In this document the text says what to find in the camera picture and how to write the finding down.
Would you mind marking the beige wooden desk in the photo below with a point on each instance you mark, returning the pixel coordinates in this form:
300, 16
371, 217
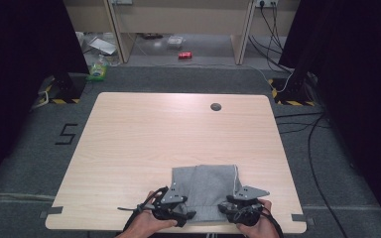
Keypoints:
178, 20

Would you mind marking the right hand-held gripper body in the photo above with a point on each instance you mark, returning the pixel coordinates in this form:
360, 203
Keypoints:
246, 213

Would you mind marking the gray tape piece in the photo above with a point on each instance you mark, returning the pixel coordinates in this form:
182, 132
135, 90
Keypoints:
300, 218
51, 211

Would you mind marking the black curtain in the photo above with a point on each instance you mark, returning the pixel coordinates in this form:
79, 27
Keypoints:
23, 66
354, 82

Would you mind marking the gray shorts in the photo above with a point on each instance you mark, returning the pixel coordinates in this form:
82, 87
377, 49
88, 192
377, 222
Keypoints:
208, 188

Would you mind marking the gray table grommet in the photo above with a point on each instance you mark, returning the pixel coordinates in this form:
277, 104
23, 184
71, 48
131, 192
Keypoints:
215, 106

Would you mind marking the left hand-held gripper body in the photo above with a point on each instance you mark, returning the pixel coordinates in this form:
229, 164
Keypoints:
169, 206

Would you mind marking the red drink can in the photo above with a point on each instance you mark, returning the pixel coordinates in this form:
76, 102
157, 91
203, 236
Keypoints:
185, 55

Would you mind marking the white wall outlet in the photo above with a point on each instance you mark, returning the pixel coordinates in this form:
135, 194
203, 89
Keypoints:
266, 2

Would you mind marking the clear plastic container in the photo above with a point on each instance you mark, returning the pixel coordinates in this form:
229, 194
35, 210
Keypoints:
175, 41

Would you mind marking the white paper sheet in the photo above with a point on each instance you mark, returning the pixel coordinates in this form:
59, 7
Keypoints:
102, 45

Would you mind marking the person's right hand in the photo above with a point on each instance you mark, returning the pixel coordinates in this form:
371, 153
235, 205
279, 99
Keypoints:
263, 229

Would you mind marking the dark item under desk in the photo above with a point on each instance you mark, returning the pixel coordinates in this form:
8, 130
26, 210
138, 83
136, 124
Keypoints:
152, 35

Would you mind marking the black stand base striped tape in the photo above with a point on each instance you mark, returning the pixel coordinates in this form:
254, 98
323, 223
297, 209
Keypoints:
292, 91
64, 88

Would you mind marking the green packet on floor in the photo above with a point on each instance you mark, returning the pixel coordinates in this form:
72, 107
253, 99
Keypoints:
98, 70

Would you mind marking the person's left hand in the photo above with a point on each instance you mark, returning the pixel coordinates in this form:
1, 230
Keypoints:
145, 228

